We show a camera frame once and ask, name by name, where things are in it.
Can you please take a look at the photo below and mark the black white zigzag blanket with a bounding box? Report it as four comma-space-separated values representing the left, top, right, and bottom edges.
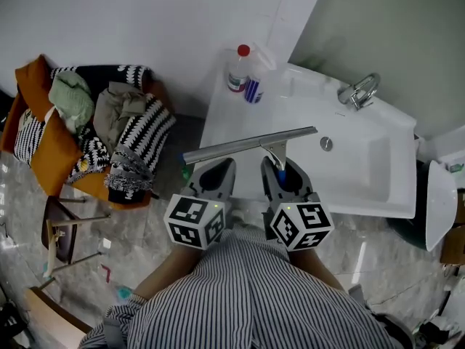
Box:
50, 63, 178, 196

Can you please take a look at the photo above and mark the white vanity table with sink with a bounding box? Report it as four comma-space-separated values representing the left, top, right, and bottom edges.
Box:
198, 47, 419, 220

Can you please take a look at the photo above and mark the black white striped cushion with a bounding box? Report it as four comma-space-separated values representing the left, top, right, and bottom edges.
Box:
13, 108, 48, 168

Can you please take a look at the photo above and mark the red-capped clear bottle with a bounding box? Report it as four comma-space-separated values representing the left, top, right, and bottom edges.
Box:
226, 43, 252, 95

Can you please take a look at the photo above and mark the pale green blanket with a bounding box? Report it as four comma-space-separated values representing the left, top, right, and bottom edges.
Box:
47, 70, 97, 136

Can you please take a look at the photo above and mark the person's striped shirt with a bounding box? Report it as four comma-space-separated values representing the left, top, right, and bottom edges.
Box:
77, 223, 397, 349

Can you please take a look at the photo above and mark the white-topped dark green stand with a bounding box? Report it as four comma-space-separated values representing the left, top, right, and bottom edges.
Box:
386, 158, 459, 253

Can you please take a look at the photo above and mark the person's left forearm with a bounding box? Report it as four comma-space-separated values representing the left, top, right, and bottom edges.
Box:
132, 243, 203, 302

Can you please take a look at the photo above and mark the blue-handled metal squeegee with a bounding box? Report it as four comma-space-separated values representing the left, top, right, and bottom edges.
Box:
177, 125, 319, 190

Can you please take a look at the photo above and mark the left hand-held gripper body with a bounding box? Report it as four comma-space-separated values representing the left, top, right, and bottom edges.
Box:
163, 183, 237, 251

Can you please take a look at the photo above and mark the cardboard box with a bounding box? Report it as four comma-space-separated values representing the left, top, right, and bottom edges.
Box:
440, 225, 465, 267
455, 188, 465, 225

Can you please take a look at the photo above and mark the orange cushion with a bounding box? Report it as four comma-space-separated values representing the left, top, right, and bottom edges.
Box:
14, 53, 60, 121
29, 111, 85, 198

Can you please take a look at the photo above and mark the teal cloth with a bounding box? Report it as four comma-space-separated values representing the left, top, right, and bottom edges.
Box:
115, 284, 134, 302

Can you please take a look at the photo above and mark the grey fringed throw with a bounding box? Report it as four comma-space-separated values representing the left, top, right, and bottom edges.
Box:
103, 147, 155, 205

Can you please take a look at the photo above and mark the chrome faucet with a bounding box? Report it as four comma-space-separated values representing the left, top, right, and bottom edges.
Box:
336, 71, 381, 112

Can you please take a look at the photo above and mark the grey-beige garment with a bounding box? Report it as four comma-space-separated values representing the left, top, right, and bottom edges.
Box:
92, 81, 150, 156

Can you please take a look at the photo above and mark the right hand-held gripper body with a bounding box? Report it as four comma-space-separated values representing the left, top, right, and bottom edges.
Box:
262, 190, 335, 253

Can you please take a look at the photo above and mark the blue-striped white spray bottle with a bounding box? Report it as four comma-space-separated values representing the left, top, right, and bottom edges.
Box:
243, 41, 278, 105

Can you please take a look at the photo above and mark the person's right forearm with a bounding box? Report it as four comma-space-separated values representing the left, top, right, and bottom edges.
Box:
288, 246, 347, 292

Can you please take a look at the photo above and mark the orange sofa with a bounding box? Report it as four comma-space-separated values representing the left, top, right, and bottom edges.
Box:
0, 54, 176, 211

